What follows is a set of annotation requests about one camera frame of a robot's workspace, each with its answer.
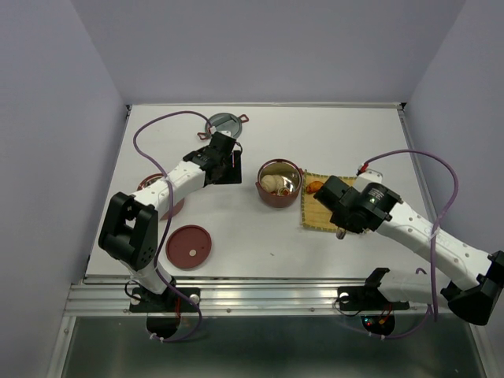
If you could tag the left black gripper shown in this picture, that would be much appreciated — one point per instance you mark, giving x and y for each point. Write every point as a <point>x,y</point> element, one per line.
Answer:
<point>234,175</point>

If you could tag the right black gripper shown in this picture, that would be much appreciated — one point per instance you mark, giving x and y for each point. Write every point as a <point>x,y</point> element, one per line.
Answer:
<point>336,219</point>

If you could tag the yellow bamboo mat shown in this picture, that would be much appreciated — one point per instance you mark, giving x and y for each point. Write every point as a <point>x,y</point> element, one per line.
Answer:
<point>315,216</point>

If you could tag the toy bun front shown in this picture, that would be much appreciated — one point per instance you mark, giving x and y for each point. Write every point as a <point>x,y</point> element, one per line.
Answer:
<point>268,183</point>

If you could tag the toy bun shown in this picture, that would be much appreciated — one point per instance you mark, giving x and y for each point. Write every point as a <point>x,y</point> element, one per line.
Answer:
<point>279,182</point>
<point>268,183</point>

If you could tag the toy bun back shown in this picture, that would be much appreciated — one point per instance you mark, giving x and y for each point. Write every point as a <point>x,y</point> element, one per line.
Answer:
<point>279,182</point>

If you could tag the toy sushi roll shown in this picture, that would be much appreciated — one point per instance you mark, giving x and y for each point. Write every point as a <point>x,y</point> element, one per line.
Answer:
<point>283,191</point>

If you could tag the orange toy chicken wing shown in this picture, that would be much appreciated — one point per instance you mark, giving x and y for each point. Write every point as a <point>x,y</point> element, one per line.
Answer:
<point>314,187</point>

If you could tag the red steel lunch bowl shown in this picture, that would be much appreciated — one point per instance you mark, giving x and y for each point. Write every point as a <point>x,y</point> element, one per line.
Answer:
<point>292,176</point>

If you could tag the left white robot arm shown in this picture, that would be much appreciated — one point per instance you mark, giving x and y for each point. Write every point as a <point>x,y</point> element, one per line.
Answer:
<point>129,232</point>

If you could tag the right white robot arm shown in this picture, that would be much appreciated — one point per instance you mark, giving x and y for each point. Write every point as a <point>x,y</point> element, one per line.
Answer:
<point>466,280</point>

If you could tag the grey lid with red clips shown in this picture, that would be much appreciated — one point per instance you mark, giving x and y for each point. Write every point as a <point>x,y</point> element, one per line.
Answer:
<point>226,123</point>

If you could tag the red steel bowl with clips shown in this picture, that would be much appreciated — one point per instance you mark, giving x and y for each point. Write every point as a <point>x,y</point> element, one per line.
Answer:
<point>146,182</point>

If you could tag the red lid near front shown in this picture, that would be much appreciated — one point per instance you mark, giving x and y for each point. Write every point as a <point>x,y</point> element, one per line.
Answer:
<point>188,247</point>

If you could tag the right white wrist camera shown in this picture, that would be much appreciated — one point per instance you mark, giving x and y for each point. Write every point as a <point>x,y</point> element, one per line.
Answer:
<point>372,177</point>

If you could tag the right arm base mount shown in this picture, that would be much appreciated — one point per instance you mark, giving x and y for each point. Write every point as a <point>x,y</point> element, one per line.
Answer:
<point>377,313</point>

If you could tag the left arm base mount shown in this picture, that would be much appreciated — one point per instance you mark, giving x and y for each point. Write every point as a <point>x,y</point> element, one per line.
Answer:
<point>169,318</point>

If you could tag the aluminium front rail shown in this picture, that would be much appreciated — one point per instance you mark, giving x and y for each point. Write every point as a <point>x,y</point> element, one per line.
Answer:
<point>219,298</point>

